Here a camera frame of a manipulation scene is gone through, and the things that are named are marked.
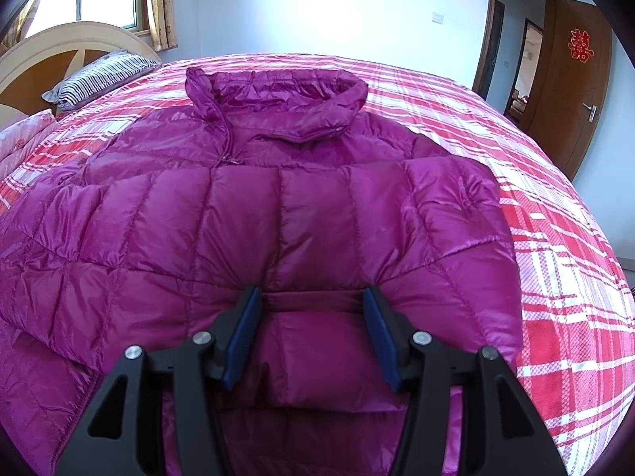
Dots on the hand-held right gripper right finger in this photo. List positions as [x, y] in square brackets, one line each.
[382, 337]

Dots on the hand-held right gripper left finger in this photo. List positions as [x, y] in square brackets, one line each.
[243, 337]

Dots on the purple down jacket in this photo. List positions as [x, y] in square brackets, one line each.
[297, 218]

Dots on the red plaid bed sheet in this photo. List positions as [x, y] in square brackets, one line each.
[560, 307]

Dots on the striped pillow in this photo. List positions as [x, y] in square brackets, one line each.
[99, 82]

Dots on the brown wooden door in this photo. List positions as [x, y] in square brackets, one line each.
[570, 109]

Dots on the pink quilt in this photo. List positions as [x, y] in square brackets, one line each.
[20, 139]

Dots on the yellow patterned curtain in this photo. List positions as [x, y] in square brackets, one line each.
[161, 10]

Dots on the cream wooden headboard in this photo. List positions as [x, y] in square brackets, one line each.
[44, 49]

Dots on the red paper door decoration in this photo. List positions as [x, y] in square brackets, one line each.
[581, 45]

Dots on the brown door frame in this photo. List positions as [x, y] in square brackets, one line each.
[483, 49]

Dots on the white wall switch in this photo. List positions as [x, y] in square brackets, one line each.
[437, 16]

